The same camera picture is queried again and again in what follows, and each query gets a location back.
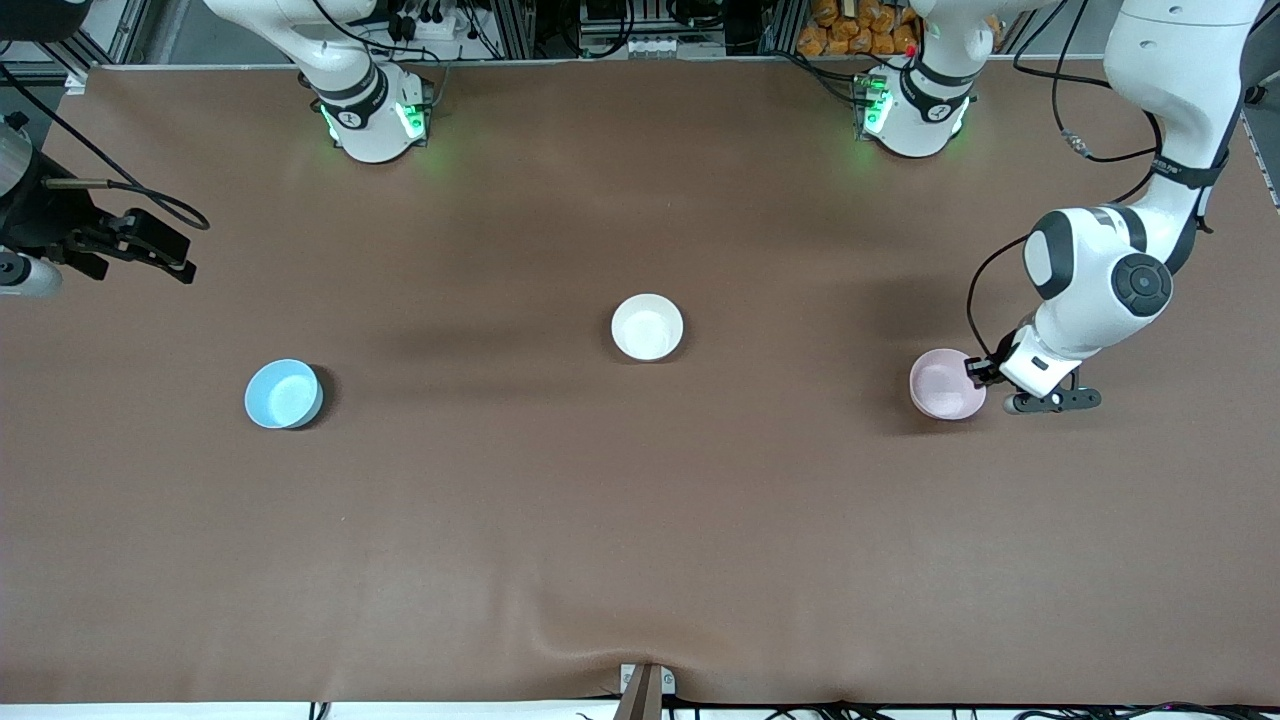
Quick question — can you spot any light pink bowl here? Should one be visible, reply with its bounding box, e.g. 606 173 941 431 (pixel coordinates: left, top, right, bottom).
908 349 988 422

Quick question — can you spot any light blue bowl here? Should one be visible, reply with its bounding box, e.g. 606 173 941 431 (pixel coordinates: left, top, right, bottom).
244 359 325 431

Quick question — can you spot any white bowl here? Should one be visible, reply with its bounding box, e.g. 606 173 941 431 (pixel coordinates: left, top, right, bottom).
611 293 685 363

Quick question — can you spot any green lit base box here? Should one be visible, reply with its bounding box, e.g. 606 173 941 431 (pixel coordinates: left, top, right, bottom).
395 75 434 141
852 72 893 139

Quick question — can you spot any black plug power strip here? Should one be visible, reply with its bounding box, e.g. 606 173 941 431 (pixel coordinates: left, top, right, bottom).
385 0 481 43

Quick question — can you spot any orange snack bag pile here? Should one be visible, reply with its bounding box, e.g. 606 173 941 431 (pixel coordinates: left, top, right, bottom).
797 0 919 58

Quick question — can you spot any brown table mat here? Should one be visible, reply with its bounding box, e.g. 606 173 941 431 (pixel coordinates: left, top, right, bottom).
0 55 1280 706

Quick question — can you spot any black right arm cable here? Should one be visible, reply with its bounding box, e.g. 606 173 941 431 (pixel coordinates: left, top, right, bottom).
0 62 212 231

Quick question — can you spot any aluminium frame post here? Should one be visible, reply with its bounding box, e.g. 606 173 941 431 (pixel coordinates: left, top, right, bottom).
760 0 801 56
495 0 538 59

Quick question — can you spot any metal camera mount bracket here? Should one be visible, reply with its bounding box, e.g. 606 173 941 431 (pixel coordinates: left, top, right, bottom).
619 662 677 720

